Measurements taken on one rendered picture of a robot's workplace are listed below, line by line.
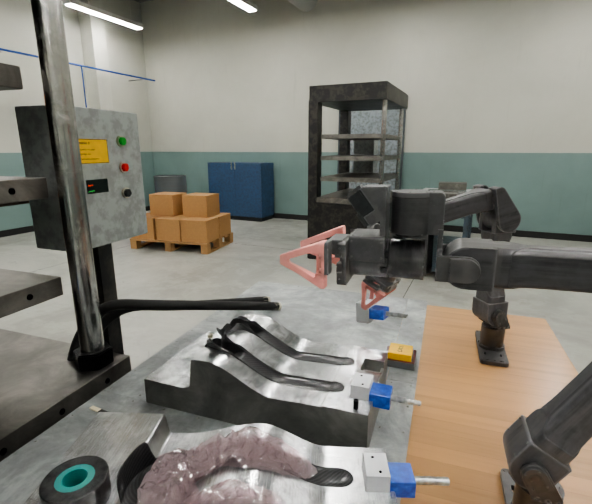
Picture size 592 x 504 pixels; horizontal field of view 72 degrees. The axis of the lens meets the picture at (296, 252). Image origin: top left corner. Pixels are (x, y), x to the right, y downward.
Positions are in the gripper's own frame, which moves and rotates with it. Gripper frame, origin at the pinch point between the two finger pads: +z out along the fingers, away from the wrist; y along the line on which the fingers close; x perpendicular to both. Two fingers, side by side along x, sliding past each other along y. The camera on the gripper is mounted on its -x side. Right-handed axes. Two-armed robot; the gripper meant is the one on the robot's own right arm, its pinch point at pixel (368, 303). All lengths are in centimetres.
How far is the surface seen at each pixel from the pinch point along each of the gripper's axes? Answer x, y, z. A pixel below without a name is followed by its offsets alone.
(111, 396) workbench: -30, 49, 34
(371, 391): 15.7, 30.6, 0.4
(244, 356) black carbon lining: -10.1, 35.2, 11.0
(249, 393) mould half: -2.7, 41.1, 11.9
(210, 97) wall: -607, -534, 78
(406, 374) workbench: 17.9, 2.9, 8.8
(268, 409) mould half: 2.0, 40.0, 12.7
